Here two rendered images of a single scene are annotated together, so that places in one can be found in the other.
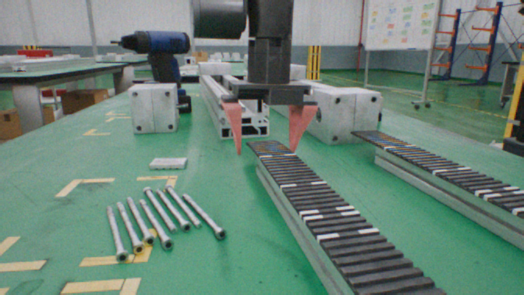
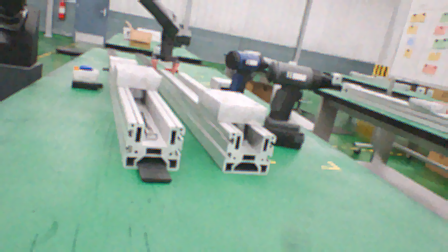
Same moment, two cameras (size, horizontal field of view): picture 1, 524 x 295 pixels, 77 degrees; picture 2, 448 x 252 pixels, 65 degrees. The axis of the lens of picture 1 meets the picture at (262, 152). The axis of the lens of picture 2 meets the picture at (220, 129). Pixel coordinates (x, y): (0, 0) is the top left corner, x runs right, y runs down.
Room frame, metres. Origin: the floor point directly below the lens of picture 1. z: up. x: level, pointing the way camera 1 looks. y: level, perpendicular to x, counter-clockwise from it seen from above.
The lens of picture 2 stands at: (2.07, 0.05, 1.03)
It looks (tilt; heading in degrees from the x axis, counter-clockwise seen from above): 15 degrees down; 171
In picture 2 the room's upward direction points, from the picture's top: 11 degrees clockwise
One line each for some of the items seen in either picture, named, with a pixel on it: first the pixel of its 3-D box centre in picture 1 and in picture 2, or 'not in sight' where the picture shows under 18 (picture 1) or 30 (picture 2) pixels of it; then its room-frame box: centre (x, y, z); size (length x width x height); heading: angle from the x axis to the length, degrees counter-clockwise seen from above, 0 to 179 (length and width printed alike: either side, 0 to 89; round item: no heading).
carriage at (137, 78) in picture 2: (281, 76); (135, 80); (1.07, -0.06, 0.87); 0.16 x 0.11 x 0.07; 13
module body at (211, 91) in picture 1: (221, 93); (197, 105); (1.03, 0.13, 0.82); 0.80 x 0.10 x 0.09; 13
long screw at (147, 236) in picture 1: (138, 218); not in sight; (0.30, 0.13, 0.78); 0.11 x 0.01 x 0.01; 31
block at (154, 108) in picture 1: (161, 107); (220, 92); (0.73, 0.23, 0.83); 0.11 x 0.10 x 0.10; 101
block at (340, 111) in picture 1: (348, 114); (119, 71); (0.64, -0.17, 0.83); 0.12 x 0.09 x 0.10; 103
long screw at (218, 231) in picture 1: (201, 212); not in sight; (0.31, 0.07, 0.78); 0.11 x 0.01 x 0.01; 32
